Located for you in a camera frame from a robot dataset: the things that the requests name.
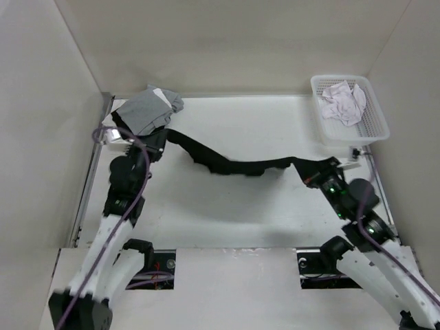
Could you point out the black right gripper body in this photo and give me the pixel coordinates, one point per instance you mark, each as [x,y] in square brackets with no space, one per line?
[326,179]

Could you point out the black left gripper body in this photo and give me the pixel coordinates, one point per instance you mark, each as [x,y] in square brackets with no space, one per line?
[154,152]

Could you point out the black tank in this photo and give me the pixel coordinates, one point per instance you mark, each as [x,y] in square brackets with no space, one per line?
[221,165]
[122,127]

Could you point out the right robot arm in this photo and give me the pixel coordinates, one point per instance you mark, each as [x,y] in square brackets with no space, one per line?
[369,253]

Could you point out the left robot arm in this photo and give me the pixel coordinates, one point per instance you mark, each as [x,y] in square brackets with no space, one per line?
[114,258]

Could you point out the black folded tank top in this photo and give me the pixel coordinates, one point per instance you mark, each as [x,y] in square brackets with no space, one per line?
[122,127]

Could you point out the grey folded tank top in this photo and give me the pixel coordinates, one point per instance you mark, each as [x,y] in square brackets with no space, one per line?
[148,110]

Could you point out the white crumpled tank top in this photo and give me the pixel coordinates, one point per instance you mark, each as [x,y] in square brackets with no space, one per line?
[344,103]

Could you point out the white plastic laundry basket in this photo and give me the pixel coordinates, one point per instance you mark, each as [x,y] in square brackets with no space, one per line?
[373,126]

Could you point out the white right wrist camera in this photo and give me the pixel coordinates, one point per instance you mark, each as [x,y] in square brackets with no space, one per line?
[353,158]

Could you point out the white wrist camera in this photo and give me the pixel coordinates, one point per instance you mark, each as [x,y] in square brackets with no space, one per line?
[353,158]
[113,138]

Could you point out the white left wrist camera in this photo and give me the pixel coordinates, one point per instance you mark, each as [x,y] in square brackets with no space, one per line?
[113,138]

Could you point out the metal table edge rail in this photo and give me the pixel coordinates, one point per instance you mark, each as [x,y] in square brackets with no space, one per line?
[77,221]

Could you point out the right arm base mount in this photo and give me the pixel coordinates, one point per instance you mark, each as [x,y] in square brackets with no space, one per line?
[316,273]

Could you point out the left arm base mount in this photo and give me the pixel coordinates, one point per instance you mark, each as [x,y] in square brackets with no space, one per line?
[157,274]

